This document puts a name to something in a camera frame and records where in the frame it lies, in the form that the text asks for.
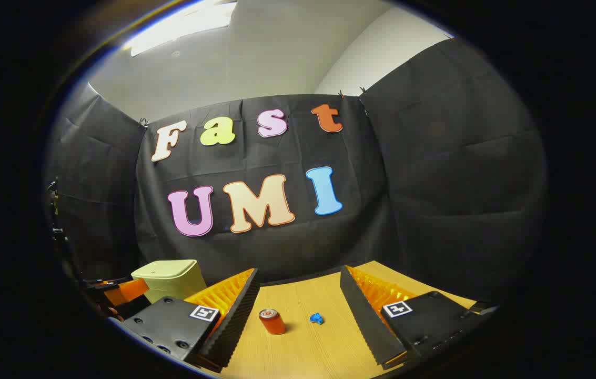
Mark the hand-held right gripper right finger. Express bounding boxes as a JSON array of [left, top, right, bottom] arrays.
[[340, 265, 498, 369]]

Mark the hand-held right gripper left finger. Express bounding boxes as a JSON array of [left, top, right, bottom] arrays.
[[119, 267, 260, 373]]

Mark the red pop can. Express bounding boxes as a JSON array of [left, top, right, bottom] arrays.
[[259, 308, 287, 335]]

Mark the green desktop garbage bin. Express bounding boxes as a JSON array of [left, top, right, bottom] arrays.
[[131, 260, 208, 304]]

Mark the wooden desktop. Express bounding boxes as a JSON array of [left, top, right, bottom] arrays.
[[219, 261, 480, 379]]

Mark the black backdrop cloth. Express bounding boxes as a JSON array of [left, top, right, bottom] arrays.
[[45, 38, 548, 303]]

